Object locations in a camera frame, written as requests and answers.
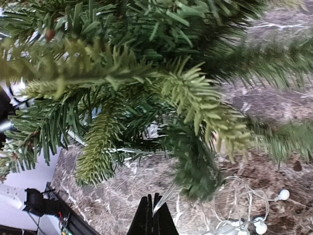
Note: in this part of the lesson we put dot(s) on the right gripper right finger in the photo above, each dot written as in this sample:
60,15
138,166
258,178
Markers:
163,223

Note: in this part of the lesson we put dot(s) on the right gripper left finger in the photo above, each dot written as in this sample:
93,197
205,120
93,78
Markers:
142,222

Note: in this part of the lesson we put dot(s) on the small green christmas tree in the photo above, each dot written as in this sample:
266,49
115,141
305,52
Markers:
135,77

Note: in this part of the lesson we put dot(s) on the black table front rail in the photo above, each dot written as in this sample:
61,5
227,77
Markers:
70,219

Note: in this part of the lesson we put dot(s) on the white ball string lights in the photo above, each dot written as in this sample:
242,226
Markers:
244,194

